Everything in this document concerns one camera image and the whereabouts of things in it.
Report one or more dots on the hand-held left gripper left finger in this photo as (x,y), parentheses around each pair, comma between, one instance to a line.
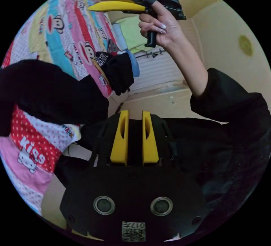
(119,144)

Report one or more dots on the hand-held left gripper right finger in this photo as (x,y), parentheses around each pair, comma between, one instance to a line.
(149,146)

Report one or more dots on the person's right forearm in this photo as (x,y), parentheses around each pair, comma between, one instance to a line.
(188,67)

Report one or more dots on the black pants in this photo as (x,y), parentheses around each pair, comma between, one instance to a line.
(53,89)

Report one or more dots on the person's right hand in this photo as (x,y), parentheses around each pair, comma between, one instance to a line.
(169,29)

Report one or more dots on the light green folded blanket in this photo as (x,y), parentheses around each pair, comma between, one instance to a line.
(131,31)

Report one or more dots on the bed with cartoon printed sheet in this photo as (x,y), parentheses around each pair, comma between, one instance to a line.
(63,36)

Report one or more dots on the pile of clothes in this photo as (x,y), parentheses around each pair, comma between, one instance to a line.
(120,72)

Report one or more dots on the person's body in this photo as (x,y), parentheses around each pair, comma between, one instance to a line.
(222,135)

